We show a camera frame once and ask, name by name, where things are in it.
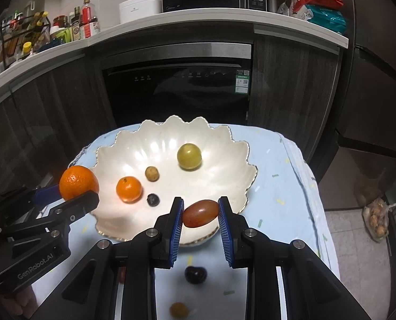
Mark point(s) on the orange mandarin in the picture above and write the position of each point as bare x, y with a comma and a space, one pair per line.
129, 189
76, 181

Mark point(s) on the clear plastic bag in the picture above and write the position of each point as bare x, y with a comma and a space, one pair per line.
288, 5

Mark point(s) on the white rice cooker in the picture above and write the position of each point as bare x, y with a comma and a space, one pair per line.
139, 8

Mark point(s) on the large red oval grape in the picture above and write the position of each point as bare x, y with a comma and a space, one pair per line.
200, 213

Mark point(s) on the dark steel refrigerator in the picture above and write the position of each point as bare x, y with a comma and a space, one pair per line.
378, 73

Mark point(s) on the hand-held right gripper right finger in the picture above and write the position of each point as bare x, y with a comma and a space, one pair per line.
225, 240

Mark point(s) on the group of condiment bottles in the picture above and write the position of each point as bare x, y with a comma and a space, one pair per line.
88, 20

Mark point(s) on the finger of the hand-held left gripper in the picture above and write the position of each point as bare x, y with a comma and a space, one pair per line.
81, 205
46, 194

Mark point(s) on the person's left hand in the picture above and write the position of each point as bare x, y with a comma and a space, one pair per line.
21, 303

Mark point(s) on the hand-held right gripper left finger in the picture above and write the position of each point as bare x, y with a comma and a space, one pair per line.
176, 236

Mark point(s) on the teal snack package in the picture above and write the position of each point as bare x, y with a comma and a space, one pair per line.
328, 20

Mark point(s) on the plastic bag of brown fruit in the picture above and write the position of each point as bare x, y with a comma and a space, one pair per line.
378, 220

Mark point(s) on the brown longan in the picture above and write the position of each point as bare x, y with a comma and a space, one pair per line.
179, 310
151, 173

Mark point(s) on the dark blueberry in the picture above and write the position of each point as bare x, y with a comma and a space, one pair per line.
153, 199

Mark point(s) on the dark purple plum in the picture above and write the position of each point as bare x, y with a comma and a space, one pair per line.
195, 275

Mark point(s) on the white scalloped bowl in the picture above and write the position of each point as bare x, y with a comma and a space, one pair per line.
134, 153

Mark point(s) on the light blue patterned tablecloth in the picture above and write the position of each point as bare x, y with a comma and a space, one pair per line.
284, 206

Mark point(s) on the dark wood base cabinet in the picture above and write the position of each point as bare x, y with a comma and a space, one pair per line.
284, 83

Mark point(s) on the green round fruit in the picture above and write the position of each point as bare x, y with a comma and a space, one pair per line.
189, 156

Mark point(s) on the black built-in dishwasher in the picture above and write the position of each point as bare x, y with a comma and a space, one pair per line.
171, 96

